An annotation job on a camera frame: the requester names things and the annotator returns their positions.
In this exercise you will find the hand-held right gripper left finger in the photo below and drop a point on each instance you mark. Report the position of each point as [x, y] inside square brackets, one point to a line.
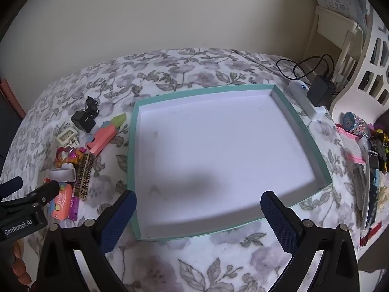
[121, 219]

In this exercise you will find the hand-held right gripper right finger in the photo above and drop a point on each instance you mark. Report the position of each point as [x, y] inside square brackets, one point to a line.
[279, 222]

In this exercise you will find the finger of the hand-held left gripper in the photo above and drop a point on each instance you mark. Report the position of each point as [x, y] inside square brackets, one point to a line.
[12, 184]
[45, 193]

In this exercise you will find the orange blue carrot knife toy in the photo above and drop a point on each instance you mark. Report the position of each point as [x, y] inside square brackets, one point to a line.
[62, 203]

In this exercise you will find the purple tube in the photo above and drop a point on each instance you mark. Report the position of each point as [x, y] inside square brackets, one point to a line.
[74, 208]

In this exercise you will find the gold patterned tube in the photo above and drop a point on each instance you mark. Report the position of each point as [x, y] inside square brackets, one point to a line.
[83, 176]

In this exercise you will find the orange pink toy figure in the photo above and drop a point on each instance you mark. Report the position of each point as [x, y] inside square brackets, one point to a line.
[68, 156]

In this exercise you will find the white plastic clip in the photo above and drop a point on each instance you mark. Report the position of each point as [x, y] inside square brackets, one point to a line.
[67, 136]

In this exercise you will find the black charger cube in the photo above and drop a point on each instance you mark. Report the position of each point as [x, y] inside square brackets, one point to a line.
[82, 122]

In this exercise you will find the pink blue carrot knife toy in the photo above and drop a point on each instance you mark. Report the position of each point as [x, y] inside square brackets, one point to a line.
[103, 137]

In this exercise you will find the black toy car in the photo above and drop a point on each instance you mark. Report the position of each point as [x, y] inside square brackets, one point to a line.
[92, 105]

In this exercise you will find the teal cardboard tray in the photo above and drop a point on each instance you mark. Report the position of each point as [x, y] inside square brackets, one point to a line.
[212, 146]

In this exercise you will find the person's left hand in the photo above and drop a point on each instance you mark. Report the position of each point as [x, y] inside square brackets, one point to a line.
[18, 249]

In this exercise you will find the dark cabinet with red edge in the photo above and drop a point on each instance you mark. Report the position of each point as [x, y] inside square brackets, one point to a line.
[7, 112]

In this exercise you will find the red-edged crochet mat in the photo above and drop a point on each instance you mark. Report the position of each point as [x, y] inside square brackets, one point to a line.
[370, 237]

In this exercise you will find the smartphone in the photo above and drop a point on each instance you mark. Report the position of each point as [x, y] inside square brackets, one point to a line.
[372, 200]

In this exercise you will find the pink beaded mat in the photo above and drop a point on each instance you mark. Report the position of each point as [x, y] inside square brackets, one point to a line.
[354, 150]

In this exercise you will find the silver wristwatch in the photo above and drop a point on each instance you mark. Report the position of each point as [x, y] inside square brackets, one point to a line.
[349, 121]

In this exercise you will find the black gold toy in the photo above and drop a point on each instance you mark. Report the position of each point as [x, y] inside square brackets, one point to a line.
[378, 146]

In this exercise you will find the white power strip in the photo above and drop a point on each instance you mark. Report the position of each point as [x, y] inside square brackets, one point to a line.
[296, 89]

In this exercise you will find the black power adapter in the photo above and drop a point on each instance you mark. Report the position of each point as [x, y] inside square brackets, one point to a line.
[319, 91]

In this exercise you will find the white cutout shelf panel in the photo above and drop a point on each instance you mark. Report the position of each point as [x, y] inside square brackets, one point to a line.
[349, 91]

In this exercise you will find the white wooden rack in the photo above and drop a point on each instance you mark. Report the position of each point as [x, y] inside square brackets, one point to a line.
[334, 16]

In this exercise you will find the white blue booklet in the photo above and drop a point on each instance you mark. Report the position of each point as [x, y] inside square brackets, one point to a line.
[337, 0]

